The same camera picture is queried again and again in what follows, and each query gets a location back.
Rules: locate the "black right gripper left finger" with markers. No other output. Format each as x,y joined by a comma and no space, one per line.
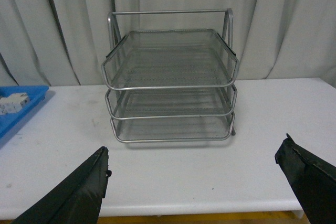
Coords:
76,199

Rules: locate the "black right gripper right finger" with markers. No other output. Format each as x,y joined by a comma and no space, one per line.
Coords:
311,179

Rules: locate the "blue plastic tray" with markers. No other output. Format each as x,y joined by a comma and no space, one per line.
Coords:
36,95

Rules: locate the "grey curtain backdrop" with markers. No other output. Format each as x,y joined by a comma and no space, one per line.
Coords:
64,42

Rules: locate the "white circuit breaker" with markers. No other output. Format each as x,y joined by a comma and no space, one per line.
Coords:
14,103

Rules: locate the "silver mesh three-tier rack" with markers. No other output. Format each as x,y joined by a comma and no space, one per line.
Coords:
173,85

